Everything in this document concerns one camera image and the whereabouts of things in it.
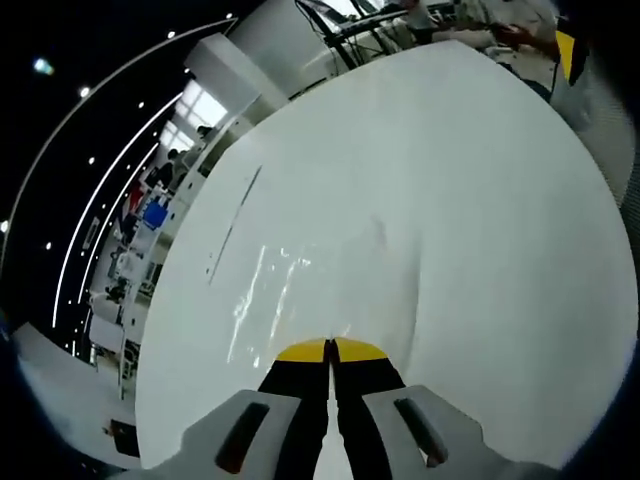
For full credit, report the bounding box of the narrow white pillar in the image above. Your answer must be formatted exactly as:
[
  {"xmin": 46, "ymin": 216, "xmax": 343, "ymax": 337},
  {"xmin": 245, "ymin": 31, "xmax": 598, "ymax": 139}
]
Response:
[{"xmin": 183, "ymin": 36, "xmax": 262, "ymax": 117}]

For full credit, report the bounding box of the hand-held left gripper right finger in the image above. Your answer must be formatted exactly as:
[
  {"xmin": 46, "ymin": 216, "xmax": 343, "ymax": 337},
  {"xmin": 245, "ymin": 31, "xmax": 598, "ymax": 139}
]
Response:
[{"xmin": 331, "ymin": 337, "xmax": 502, "ymax": 480}]

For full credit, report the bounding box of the blue bin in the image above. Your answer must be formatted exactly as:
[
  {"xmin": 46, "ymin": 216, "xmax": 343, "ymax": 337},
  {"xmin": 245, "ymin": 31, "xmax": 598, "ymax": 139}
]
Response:
[{"xmin": 142, "ymin": 201, "xmax": 170, "ymax": 230}]

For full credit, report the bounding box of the black box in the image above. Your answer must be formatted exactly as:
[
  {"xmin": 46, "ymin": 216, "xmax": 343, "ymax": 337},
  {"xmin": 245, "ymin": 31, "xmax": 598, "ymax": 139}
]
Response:
[{"xmin": 108, "ymin": 418, "xmax": 140, "ymax": 458}]

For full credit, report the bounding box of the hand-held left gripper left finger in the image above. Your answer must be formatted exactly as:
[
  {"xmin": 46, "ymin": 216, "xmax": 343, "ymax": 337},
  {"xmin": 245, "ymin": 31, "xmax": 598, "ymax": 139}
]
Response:
[{"xmin": 182, "ymin": 337, "xmax": 333, "ymax": 480}]

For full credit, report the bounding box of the black tripod stand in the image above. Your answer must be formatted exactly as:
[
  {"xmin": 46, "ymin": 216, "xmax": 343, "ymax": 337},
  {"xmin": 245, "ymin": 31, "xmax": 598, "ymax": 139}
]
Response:
[{"xmin": 294, "ymin": 0, "xmax": 404, "ymax": 69}]

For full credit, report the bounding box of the clear resealable plastic bag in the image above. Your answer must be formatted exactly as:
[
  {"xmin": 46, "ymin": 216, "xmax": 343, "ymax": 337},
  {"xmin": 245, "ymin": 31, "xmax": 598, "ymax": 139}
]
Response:
[{"xmin": 226, "ymin": 243, "xmax": 352, "ymax": 370}]

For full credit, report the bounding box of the row of white desks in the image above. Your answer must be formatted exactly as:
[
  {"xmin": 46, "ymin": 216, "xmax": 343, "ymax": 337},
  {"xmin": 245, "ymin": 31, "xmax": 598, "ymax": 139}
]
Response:
[{"xmin": 87, "ymin": 117, "xmax": 281, "ymax": 396}]

